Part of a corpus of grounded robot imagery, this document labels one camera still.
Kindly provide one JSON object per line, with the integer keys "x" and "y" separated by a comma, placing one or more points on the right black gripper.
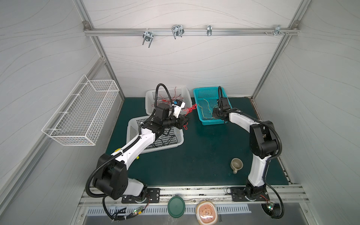
{"x": 215, "y": 112}

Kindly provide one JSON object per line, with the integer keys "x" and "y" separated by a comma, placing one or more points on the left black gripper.
{"x": 180, "y": 122}

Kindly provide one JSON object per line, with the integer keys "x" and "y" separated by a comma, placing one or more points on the white plastic basket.
{"x": 150, "y": 100}
{"x": 171, "y": 138}

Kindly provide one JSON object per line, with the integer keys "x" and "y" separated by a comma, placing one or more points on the red alligator clip lead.
{"x": 172, "y": 94}

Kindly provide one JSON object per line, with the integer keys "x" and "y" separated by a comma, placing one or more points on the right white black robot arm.
{"x": 265, "y": 144}

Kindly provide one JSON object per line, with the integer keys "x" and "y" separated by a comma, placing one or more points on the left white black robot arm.
{"x": 110, "y": 178}

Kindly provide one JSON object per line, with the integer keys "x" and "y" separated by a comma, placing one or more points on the teal plastic basket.
{"x": 206, "y": 100}

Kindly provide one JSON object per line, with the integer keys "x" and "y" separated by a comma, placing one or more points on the beige ceramic mug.
{"x": 236, "y": 165}

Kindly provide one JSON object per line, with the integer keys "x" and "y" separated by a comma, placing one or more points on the small metal hook clamp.
{"x": 209, "y": 30}

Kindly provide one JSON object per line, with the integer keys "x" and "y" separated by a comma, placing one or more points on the green round lid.
{"x": 176, "y": 207}

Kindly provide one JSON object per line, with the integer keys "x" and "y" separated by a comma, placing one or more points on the middle metal u-bolt clamp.
{"x": 177, "y": 31}

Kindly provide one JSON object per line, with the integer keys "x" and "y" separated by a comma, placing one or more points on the metal u-bolt clamp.
{"x": 147, "y": 37}
{"x": 177, "y": 31}

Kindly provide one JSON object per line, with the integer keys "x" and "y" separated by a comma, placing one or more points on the left metal u-bolt clamp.
{"x": 147, "y": 37}

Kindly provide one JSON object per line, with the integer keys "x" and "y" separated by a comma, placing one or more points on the pink lidded food container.
{"x": 206, "y": 213}

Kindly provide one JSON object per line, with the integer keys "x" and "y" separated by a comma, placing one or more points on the loose wiring harness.
{"x": 123, "y": 214}

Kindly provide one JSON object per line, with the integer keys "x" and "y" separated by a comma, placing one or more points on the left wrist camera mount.
{"x": 178, "y": 105}

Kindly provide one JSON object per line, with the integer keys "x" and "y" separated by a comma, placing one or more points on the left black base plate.
{"x": 147, "y": 195}

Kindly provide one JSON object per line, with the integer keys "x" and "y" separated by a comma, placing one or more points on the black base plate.
{"x": 147, "y": 195}
{"x": 237, "y": 194}

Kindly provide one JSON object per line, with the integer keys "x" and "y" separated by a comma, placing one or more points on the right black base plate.
{"x": 237, "y": 194}

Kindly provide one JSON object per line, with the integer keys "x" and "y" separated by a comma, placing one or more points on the right metal bracket clamp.
{"x": 277, "y": 32}

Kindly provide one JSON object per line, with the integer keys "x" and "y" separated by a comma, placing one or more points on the white wire wall basket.
{"x": 81, "y": 116}

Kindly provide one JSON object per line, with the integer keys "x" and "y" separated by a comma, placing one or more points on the aluminium cross rail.
{"x": 187, "y": 32}

